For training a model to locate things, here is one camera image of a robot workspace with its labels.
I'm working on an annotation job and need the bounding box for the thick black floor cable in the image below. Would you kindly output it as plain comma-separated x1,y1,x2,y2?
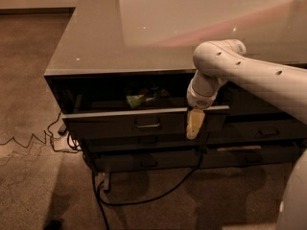
91,134,212,230

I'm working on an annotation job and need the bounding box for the grey counter cabinet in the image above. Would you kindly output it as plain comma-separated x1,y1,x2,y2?
43,0,307,194

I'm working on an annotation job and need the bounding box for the thin tangled floor wire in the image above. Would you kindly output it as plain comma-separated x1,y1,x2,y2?
0,110,81,155

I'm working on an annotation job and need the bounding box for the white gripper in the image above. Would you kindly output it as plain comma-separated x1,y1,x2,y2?
186,85,217,140

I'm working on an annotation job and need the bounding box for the green chip bag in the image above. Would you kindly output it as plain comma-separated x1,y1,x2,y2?
126,90,169,108

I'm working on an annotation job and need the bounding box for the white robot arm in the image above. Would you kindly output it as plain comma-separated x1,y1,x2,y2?
187,39,307,230

